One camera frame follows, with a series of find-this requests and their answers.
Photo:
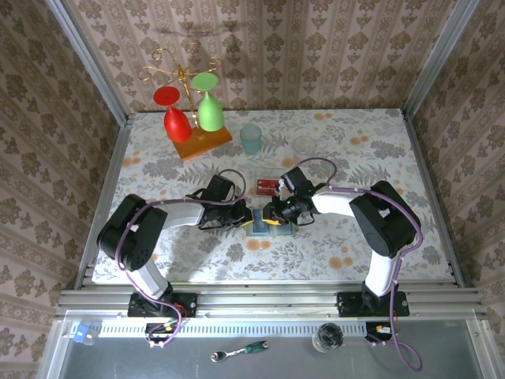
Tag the aluminium frame post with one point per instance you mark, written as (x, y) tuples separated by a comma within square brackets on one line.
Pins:
[(438, 59), (92, 65)]

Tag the clear plastic cup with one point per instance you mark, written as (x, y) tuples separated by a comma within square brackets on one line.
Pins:
[(304, 146)]

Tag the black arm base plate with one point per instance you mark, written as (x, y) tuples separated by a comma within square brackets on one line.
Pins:
[(185, 306), (400, 304)]

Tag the frosted teal cup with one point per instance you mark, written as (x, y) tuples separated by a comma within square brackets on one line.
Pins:
[(250, 140)]

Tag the green wine glass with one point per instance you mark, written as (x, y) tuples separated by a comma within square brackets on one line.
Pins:
[(210, 112)]

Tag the maroon credit card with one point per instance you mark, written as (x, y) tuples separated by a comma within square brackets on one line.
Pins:
[(266, 192)]

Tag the aluminium side rail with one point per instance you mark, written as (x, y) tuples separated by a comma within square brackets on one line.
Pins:
[(114, 166), (429, 177)]

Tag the blue credit card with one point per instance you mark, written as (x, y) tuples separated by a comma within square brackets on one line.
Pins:
[(260, 224)]

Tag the aluminium front frame rail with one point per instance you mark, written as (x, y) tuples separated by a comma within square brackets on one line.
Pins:
[(268, 302)]

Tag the black connector block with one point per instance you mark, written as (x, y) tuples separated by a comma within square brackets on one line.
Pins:
[(161, 329), (376, 329)]

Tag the red wine glass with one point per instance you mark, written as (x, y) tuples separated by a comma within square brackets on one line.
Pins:
[(177, 124)]

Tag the grey metal shelf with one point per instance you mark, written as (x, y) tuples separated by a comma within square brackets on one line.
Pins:
[(296, 367)]

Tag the clear glass jar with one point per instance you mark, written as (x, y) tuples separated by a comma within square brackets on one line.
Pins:
[(327, 337)]

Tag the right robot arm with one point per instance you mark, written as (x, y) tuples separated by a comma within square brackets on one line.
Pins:
[(384, 219)]

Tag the small blue plastic part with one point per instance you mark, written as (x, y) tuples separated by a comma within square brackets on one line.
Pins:
[(81, 333)]

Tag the floral tablecloth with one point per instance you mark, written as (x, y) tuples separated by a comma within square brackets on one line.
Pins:
[(276, 260)]

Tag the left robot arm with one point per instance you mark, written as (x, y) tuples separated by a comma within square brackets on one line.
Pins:
[(132, 233)]

